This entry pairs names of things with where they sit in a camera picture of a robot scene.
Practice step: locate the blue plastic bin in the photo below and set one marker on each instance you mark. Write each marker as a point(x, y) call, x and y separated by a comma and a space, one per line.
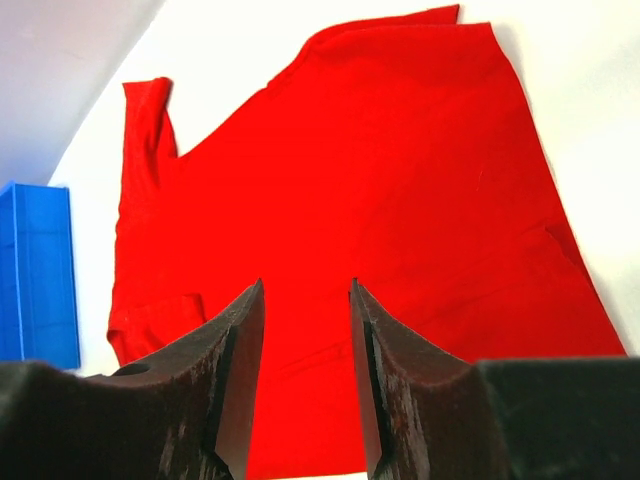
point(38, 301)

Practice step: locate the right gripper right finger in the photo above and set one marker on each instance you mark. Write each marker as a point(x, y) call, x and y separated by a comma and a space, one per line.
point(426, 414)

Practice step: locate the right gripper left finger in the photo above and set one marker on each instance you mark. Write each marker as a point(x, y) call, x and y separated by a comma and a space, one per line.
point(183, 412)

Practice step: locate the red t shirt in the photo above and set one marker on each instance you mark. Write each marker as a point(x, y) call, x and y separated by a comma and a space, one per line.
point(397, 151)

